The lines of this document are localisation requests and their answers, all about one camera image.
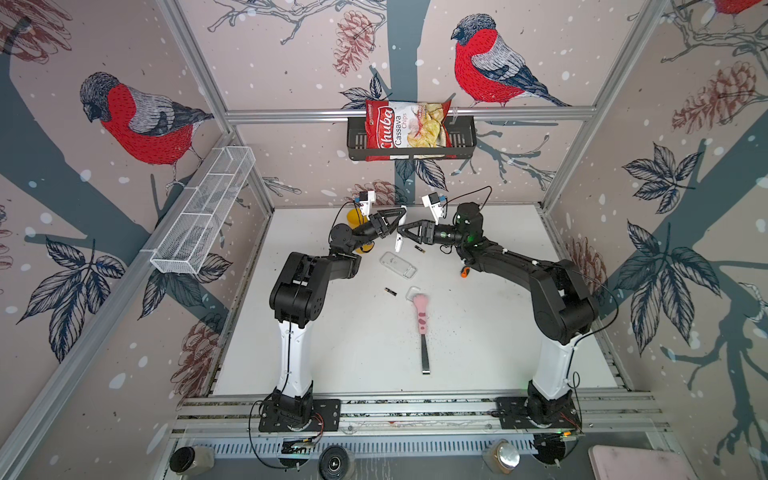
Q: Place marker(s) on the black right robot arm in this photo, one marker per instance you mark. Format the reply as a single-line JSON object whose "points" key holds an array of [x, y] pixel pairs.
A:
{"points": [[563, 307]]}

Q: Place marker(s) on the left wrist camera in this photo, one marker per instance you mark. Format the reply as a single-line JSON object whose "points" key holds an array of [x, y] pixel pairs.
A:
{"points": [[364, 201]]}

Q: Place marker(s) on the white remote control with buttons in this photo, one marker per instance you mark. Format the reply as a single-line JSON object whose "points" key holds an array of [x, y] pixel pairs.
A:
{"points": [[398, 237]]}

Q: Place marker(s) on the red cassava chips bag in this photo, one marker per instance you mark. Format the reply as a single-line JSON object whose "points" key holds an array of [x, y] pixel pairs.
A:
{"points": [[406, 125]]}

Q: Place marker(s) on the silver metal can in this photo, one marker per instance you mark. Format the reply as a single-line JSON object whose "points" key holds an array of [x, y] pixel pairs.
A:
{"points": [[501, 457]]}

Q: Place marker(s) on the white wire mesh shelf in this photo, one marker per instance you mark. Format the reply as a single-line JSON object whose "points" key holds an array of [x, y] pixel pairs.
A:
{"points": [[191, 237]]}

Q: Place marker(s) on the white battery cover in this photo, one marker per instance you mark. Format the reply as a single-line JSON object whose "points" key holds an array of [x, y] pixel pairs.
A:
{"points": [[412, 293]]}

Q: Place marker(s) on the aluminium mounting rail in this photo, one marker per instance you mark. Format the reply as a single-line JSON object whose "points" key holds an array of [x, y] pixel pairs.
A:
{"points": [[403, 425]]}

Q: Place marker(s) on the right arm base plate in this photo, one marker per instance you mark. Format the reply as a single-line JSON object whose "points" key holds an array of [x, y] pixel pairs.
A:
{"points": [[517, 413]]}

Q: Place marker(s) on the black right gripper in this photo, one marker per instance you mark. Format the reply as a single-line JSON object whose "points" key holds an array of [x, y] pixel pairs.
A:
{"points": [[427, 232]]}

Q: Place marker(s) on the white AC remote with display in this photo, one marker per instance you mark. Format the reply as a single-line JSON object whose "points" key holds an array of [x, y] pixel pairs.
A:
{"points": [[398, 265]]}

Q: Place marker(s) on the pink pad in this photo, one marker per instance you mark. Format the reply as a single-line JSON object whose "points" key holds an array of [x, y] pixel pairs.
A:
{"points": [[621, 463]]}

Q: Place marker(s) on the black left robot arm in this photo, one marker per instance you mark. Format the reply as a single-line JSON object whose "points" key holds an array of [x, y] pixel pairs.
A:
{"points": [[297, 299]]}

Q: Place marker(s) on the black wall basket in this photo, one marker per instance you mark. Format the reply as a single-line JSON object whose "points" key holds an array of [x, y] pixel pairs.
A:
{"points": [[461, 143]]}

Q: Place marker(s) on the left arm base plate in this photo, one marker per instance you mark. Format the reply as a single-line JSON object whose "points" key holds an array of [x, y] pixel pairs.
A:
{"points": [[324, 416]]}

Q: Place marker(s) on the black round speaker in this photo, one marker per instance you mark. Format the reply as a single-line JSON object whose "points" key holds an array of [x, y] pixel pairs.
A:
{"points": [[336, 463]]}

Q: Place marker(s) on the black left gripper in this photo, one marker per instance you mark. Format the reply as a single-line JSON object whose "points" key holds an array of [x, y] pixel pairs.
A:
{"points": [[377, 225]]}

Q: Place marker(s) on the grey cylinder with black cap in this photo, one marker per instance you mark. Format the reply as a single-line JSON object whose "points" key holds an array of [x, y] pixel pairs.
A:
{"points": [[192, 460]]}

